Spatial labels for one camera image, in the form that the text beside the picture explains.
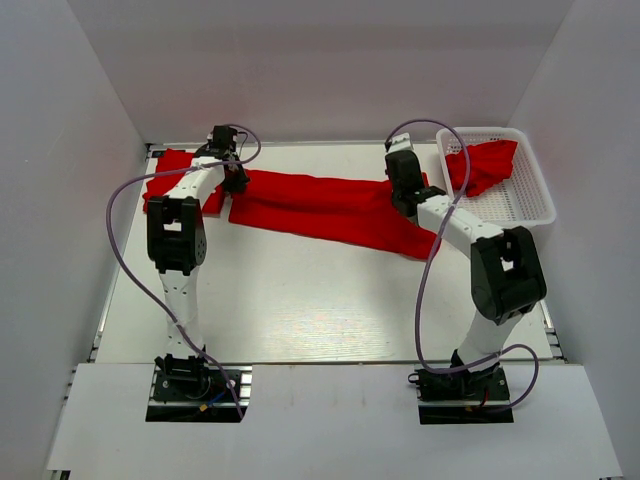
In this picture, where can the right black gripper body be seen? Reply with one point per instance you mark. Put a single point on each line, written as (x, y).
(395, 195)

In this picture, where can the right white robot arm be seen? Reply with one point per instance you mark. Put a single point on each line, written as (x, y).
(506, 278)

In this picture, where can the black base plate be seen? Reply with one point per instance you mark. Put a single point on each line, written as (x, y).
(207, 398)
(462, 399)

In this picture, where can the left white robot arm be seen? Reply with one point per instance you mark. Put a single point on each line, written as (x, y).
(177, 246)

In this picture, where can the folded red t shirt stack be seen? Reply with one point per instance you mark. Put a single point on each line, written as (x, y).
(160, 185)

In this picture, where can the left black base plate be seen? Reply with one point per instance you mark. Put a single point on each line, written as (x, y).
(207, 398)

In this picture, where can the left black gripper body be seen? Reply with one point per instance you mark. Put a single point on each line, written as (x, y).
(237, 180)

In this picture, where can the red t shirt in basket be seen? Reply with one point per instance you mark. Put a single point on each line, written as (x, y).
(491, 163)

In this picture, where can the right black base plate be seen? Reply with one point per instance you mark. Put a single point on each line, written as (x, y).
(462, 399)

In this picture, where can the white plastic basket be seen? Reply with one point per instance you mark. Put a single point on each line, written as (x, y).
(521, 200)

